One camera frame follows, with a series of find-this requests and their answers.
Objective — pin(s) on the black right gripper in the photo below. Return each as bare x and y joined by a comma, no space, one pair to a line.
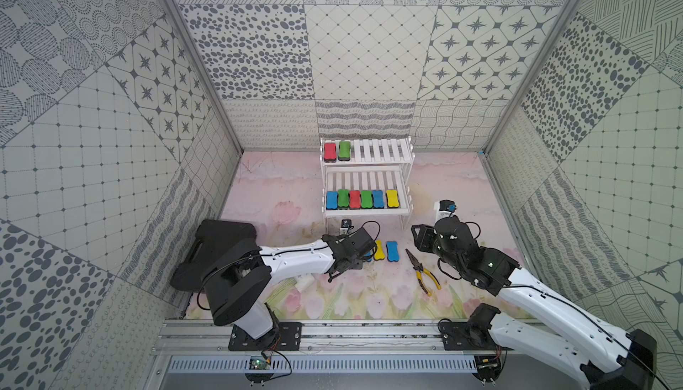
422,240

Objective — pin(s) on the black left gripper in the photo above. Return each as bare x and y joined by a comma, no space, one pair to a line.
360,240

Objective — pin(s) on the yellow eraser top shelf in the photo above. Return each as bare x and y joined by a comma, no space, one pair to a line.
379,254

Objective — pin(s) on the yellow eraser shelf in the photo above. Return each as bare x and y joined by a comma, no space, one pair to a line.
379,254
392,199

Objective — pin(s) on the green eraser top shelf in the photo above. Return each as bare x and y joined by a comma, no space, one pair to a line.
344,151

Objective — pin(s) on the green eraser shelf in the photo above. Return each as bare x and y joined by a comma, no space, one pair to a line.
344,151
366,199
343,199

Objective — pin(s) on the red eraser top shelf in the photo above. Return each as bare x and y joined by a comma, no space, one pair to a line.
329,152

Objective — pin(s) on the red eraser shelf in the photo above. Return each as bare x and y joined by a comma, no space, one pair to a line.
329,152
355,199

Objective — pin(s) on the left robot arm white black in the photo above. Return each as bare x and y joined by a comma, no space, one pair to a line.
233,284

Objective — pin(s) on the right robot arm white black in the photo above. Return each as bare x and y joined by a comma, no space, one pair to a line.
593,352

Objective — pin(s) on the yellow eraser lower shelf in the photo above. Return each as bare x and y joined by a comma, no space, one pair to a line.
392,199

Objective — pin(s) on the blue eraser lower shelf far-left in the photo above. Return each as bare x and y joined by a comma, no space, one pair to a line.
331,200

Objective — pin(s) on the red eraser lower shelf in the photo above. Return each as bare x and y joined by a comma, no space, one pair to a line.
355,199

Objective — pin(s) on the white wooden slatted shelf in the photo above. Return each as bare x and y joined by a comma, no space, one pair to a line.
376,164

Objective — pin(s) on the white plastic pipe fitting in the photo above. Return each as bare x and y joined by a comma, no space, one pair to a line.
304,282

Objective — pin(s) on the green circuit board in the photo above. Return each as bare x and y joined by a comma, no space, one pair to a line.
259,363

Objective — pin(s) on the black plastic case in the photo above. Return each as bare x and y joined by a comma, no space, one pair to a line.
213,239

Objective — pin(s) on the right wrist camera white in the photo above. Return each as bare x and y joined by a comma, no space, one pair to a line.
444,208

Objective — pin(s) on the yellow handled pliers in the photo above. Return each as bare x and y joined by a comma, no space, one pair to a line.
421,272

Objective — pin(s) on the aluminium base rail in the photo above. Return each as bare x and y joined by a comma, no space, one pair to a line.
201,337

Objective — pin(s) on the white vented cable duct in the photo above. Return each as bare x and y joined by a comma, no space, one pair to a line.
412,363

